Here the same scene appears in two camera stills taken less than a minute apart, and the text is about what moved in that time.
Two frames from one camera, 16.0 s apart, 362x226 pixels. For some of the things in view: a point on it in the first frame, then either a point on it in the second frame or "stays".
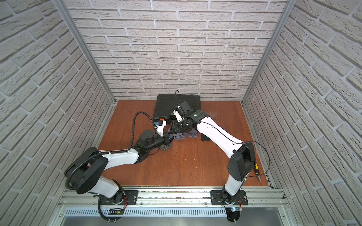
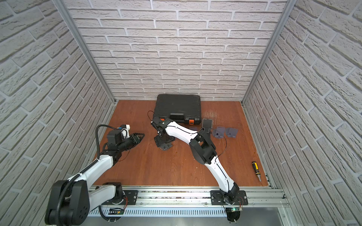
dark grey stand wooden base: [164, 147] stays
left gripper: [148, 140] → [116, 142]
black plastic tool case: [164, 104] stays
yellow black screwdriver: [257, 172] stays
